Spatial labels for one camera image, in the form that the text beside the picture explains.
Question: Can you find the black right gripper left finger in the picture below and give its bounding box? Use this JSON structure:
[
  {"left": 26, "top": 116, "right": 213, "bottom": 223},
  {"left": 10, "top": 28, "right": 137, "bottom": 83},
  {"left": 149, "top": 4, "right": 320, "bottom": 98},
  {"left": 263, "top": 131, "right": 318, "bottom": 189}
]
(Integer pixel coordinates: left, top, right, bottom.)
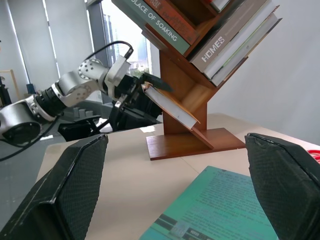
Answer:
[{"left": 0, "top": 133, "right": 109, "bottom": 240}]

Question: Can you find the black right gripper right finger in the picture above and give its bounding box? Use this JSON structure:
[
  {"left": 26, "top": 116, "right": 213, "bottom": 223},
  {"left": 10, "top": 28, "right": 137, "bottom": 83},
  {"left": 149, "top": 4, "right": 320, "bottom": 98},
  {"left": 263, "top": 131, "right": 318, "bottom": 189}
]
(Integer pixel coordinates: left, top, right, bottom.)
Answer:
[{"left": 244, "top": 132, "right": 320, "bottom": 240}]

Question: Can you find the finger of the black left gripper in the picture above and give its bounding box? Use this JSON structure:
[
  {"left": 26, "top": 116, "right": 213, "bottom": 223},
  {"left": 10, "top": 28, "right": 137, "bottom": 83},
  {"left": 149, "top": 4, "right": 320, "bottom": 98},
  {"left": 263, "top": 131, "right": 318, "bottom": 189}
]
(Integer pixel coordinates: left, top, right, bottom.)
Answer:
[{"left": 141, "top": 72, "right": 175, "bottom": 93}]

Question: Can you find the orange cover book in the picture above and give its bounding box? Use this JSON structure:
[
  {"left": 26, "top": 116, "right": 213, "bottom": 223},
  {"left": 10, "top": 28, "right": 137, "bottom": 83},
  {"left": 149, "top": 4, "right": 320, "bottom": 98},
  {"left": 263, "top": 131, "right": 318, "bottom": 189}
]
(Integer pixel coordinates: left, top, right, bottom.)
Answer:
[{"left": 140, "top": 83, "right": 202, "bottom": 131}]

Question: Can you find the wooden tree bookshelf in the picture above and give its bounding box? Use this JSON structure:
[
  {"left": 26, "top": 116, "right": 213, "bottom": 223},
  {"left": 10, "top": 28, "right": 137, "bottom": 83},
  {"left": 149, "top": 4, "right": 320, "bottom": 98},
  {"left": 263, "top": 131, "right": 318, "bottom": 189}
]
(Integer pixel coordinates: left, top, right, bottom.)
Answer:
[{"left": 141, "top": 0, "right": 281, "bottom": 161}]

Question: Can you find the green Solace of Soaking book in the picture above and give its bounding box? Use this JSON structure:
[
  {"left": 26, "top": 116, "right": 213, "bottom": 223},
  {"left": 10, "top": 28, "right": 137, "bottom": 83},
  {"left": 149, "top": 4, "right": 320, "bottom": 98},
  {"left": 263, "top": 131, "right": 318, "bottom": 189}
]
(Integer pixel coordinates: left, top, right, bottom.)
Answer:
[{"left": 111, "top": 0, "right": 192, "bottom": 56}]

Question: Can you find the taupe HOMES book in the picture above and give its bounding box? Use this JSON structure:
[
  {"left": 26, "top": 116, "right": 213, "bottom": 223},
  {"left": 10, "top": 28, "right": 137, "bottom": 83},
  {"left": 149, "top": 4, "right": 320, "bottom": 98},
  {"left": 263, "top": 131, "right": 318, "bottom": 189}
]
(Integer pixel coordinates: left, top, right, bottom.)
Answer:
[{"left": 189, "top": 0, "right": 273, "bottom": 73}]

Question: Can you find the brown orange spine book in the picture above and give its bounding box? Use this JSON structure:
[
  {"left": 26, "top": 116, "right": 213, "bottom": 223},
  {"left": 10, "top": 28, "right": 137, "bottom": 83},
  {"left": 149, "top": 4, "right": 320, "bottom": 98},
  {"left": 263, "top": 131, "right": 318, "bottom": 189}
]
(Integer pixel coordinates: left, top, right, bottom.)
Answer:
[{"left": 144, "top": 0, "right": 201, "bottom": 46}]

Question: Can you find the white spine book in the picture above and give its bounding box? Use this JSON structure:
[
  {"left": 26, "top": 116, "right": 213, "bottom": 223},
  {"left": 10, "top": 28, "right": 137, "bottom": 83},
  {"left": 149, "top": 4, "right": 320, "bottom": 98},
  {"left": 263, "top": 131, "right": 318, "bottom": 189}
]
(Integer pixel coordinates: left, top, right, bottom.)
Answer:
[{"left": 203, "top": 4, "right": 280, "bottom": 80}]

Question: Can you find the teal printed book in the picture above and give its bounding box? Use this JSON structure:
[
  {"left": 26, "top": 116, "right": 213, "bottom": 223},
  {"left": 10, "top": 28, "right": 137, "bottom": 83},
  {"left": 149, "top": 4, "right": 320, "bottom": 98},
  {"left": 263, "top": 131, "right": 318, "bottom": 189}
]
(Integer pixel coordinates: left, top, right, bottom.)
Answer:
[{"left": 138, "top": 165, "right": 280, "bottom": 240}]

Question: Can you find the grey cover thin book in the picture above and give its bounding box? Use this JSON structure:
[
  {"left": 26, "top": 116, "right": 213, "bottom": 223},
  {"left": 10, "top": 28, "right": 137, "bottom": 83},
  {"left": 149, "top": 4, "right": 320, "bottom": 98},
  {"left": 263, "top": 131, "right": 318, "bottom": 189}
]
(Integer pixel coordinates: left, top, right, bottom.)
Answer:
[{"left": 209, "top": 13, "right": 283, "bottom": 87}]

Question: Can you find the small white book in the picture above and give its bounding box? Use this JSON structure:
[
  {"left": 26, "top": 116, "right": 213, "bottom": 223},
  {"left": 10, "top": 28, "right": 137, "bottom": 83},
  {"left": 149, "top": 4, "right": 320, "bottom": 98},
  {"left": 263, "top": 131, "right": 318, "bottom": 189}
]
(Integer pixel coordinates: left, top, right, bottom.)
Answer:
[{"left": 209, "top": 0, "right": 231, "bottom": 13}]

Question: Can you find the black tripod stand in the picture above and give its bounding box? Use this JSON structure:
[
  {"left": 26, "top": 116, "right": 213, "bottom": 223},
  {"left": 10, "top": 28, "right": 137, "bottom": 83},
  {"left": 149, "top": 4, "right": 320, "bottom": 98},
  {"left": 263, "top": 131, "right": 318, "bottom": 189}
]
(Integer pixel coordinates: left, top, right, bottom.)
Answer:
[{"left": 0, "top": 77, "right": 13, "bottom": 107}]

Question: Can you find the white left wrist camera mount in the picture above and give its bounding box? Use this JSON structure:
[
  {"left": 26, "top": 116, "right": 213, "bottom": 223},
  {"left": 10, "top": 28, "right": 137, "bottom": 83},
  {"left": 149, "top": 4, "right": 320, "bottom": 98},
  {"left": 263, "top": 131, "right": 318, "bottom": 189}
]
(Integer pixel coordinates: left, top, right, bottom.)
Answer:
[{"left": 103, "top": 55, "right": 132, "bottom": 96}]

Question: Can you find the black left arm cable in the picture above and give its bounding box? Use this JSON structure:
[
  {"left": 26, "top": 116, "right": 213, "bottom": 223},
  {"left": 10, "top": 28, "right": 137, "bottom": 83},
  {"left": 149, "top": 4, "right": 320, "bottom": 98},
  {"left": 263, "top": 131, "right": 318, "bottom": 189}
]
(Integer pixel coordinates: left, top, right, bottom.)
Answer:
[{"left": 83, "top": 40, "right": 135, "bottom": 62}]

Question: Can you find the dark window frame post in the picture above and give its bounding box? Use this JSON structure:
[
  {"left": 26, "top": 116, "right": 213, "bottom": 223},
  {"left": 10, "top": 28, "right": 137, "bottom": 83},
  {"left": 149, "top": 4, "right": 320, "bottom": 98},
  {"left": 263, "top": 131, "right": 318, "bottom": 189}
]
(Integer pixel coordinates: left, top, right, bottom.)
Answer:
[{"left": 86, "top": 1, "right": 111, "bottom": 103}]

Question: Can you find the light wooden frame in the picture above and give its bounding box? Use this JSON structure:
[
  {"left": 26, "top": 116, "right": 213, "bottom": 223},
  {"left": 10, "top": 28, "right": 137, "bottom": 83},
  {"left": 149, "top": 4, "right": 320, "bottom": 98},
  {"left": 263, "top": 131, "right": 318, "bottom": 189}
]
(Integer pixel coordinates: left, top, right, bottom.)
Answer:
[{"left": 0, "top": 69, "right": 21, "bottom": 106}]

